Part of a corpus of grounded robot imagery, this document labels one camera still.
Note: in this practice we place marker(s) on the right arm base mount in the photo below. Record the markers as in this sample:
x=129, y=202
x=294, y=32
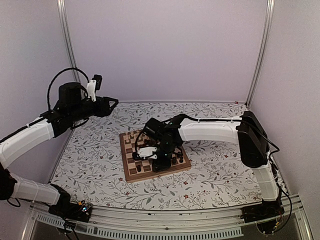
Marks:
x=267, y=215

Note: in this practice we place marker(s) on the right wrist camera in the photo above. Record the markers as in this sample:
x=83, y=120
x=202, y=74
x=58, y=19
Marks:
x=144, y=153

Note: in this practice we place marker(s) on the right aluminium frame post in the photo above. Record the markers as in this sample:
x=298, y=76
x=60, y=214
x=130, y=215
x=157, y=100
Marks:
x=270, y=4

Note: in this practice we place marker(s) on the floral patterned table mat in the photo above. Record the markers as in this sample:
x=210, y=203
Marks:
x=91, y=167

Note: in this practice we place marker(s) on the row of white chess pieces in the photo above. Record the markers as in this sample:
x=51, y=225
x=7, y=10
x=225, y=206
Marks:
x=130, y=137

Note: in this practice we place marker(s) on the front aluminium slotted rail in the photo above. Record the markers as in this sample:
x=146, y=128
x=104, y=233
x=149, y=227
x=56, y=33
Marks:
x=201, y=224

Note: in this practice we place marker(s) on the left aluminium frame post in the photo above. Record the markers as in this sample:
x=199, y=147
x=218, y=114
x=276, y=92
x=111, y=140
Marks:
x=63, y=18

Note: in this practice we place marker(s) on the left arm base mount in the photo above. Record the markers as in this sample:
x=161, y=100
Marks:
x=80, y=211

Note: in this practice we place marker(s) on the aluminium frame post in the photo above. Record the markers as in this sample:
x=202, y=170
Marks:
x=63, y=18
x=270, y=4

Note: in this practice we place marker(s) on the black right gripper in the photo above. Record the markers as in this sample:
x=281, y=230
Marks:
x=162, y=166

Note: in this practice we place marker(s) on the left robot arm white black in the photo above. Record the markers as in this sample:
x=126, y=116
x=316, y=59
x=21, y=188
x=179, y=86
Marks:
x=47, y=126

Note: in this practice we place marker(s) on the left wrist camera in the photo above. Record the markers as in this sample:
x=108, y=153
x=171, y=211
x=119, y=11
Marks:
x=94, y=85

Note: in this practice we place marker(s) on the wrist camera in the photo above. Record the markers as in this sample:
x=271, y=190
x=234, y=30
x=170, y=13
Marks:
x=94, y=85
x=144, y=153

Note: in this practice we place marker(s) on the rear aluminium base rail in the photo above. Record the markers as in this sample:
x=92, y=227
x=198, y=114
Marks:
x=182, y=101

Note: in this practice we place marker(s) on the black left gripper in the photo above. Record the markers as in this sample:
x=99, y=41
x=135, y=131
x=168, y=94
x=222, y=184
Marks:
x=103, y=109

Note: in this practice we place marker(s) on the wooden chess board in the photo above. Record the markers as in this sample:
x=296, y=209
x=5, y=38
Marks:
x=129, y=164

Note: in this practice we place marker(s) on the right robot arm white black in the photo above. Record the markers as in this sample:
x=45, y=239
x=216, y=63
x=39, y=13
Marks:
x=244, y=130

